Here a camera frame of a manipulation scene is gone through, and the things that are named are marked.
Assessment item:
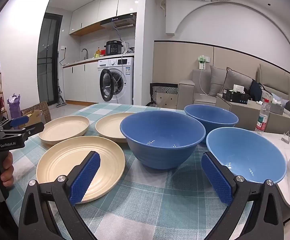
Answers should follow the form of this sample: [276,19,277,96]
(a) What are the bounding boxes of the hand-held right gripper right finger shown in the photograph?
[201,152,284,240]

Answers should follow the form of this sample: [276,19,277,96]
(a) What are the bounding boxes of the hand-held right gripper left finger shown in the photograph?
[18,151,102,240]

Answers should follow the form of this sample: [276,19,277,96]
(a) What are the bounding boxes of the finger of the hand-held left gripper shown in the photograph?
[0,116,30,129]
[0,122,45,140]

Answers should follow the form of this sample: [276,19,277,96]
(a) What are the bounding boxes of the cream ribbed plate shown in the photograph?
[95,112,138,143]
[38,116,90,145]
[36,136,126,204]

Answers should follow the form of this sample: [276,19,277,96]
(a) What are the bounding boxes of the light blue bowl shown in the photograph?
[206,127,287,184]

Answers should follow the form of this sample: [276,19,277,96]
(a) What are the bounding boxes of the dark blue bowl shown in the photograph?
[184,104,239,143]
[120,111,206,170]

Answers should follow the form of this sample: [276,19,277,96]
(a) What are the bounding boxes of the purple bag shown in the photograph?
[7,94,23,123]

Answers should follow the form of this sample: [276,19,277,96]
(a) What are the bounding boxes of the upright vacuum cleaner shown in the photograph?
[56,51,66,108]

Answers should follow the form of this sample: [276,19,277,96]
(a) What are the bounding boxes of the white lower kitchen cabinets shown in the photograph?
[62,62,100,103]

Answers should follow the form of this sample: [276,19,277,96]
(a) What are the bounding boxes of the white kitchen cabinets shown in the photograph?
[62,62,100,103]
[68,0,140,35]

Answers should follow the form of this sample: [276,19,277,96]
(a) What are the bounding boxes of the black framed glass door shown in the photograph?
[36,12,63,105]

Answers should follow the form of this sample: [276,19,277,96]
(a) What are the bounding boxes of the clear water bottle red cap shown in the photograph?
[255,99,271,133]

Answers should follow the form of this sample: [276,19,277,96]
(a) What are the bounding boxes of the black cardboard box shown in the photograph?
[222,89,249,105]

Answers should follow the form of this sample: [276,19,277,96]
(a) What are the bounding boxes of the beige diamond print cushion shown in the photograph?
[156,92,179,110]

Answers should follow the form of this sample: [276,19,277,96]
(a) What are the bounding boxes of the grey tissue box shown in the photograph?
[269,100,284,115]

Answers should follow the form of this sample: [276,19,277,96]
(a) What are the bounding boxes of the dark clothing pile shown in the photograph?
[250,79,263,100]

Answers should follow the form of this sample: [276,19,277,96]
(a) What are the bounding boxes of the grey sofa cushion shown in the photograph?
[209,65,227,97]
[221,67,253,98]

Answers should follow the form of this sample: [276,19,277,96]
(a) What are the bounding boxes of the white washing machine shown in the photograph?
[97,57,135,105]

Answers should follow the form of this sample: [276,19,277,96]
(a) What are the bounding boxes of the black white patterned cushion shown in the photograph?
[150,82,179,107]

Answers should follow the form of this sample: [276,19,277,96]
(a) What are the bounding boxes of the black pressure cooker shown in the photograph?
[104,40,124,56]

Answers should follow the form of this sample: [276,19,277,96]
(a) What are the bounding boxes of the black range hood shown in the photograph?
[100,12,137,30]

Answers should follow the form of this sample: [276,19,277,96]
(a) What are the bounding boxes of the white upper kitchen cabinets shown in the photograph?
[68,0,140,35]

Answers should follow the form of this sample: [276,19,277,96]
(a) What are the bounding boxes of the white wall power strip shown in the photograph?
[197,56,210,70]

